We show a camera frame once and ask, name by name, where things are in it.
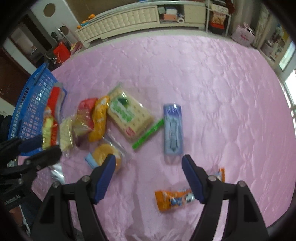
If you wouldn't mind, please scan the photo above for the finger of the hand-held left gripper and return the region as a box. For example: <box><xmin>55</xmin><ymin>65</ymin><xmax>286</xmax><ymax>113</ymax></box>
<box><xmin>0</xmin><ymin>146</ymin><xmax>62</xmax><ymax>186</ymax></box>
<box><xmin>0</xmin><ymin>135</ymin><xmax>43</xmax><ymax>160</ymax></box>

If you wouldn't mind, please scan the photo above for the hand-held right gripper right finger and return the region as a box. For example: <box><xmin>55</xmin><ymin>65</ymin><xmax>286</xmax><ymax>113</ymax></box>
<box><xmin>181</xmin><ymin>155</ymin><xmax>270</xmax><ymax>241</ymax></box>

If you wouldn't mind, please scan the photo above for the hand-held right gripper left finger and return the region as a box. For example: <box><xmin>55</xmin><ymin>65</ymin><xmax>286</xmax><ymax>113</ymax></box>
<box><xmin>30</xmin><ymin>154</ymin><xmax>116</xmax><ymax>241</ymax></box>

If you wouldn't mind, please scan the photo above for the silver foil wrapper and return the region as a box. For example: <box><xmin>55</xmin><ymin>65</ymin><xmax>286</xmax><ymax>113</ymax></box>
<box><xmin>50</xmin><ymin>162</ymin><xmax>65</xmax><ymax>184</ymax></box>

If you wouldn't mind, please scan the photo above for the round cake packet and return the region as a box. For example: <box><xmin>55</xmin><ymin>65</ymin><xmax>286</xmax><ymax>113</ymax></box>
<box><xmin>84</xmin><ymin>137</ymin><xmax>130</xmax><ymax>173</ymax></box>

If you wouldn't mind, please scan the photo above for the clear cracker packet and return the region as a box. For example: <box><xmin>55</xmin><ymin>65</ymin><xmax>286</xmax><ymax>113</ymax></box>
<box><xmin>59</xmin><ymin>116</ymin><xmax>75</xmax><ymax>158</ymax></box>

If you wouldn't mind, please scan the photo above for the small orange candy packet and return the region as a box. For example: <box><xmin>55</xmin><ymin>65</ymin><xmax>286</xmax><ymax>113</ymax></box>
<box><xmin>154</xmin><ymin>188</ymin><xmax>196</xmax><ymax>212</ymax></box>
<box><xmin>214</xmin><ymin>167</ymin><xmax>225</xmax><ymax>182</ymax></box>

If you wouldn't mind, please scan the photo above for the blue plastic basket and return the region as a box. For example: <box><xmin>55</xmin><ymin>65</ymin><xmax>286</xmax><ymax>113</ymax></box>
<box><xmin>7</xmin><ymin>62</ymin><xmax>68</xmax><ymax>193</ymax></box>

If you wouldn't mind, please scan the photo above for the red and yellow snack packet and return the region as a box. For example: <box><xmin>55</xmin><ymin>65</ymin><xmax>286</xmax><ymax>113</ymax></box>
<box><xmin>42</xmin><ymin>85</ymin><xmax>66</xmax><ymax>150</ymax></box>

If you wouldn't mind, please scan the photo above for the blue grey snack packet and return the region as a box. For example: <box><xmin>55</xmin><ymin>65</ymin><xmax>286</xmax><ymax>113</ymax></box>
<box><xmin>162</xmin><ymin>103</ymin><xmax>185</xmax><ymax>165</ymax></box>

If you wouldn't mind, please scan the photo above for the orange snack packet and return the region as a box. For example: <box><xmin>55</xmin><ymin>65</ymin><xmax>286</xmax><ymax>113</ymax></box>
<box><xmin>88</xmin><ymin>95</ymin><xmax>110</xmax><ymax>142</ymax></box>

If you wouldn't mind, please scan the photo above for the green stick packet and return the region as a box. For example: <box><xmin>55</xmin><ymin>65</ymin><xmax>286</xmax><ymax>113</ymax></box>
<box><xmin>132</xmin><ymin>119</ymin><xmax>164</xmax><ymax>150</ymax></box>

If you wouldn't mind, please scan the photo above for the green label cracker packet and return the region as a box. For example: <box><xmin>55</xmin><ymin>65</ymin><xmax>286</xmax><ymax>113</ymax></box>
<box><xmin>107</xmin><ymin>83</ymin><xmax>155</xmax><ymax>143</ymax></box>

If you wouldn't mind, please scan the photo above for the dark wooden door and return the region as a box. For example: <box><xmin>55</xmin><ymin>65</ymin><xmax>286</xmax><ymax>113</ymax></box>
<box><xmin>0</xmin><ymin>46</ymin><xmax>31</xmax><ymax>107</ymax></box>

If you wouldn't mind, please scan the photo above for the black bag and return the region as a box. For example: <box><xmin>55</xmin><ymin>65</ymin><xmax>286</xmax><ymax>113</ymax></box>
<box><xmin>45</xmin><ymin>50</ymin><xmax>58</xmax><ymax>70</ymax></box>

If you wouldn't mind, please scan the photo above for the pink quilted blanket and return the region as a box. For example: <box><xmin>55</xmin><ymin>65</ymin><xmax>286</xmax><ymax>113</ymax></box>
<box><xmin>30</xmin><ymin>30</ymin><xmax>295</xmax><ymax>241</ymax></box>

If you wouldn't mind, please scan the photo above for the red shopping bag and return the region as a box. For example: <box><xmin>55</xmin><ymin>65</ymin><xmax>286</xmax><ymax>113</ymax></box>
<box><xmin>54</xmin><ymin>43</ymin><xmax>71</xmax><ymax>64</ymax></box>

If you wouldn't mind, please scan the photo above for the pink flat box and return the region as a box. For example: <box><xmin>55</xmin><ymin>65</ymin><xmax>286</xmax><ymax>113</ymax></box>
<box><xmin>70</xmin><ymin>42</ymin><xmax>82</xmax><ymax>55</ymax></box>

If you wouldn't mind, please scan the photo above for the standing floor fan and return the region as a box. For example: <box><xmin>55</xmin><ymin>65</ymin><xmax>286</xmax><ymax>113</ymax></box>
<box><xmin>57</xmin><ymin>27</ymin><xmax>68</xmax><ymax>44</ymax></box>

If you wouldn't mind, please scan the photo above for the pink tote bag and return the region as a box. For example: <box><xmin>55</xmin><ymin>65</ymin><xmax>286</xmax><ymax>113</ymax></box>
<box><xmin>232</xmin><ymin>22</ymin><xmax>255</xmax><ymax>47</ymax></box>

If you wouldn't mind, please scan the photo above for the cream tufted tv cabinet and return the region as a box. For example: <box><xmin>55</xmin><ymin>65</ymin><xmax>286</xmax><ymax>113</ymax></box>
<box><xmin>75</xmin><ymin>0</ymin><xmax>207</xmax><ymax>49</ymax></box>

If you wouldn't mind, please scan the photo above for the white metal shelf rack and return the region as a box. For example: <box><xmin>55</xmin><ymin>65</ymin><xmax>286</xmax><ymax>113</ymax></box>
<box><xmin>205</xmin><ymin>0</ymin><xmax>233</xmax><ymax>37</ymax></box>

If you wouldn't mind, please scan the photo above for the beige curtain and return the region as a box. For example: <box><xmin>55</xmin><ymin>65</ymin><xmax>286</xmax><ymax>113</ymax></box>
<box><xmin>253</xmin><ymin>7</ymin><xmax>273</xmax><ymax>47</ymax></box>

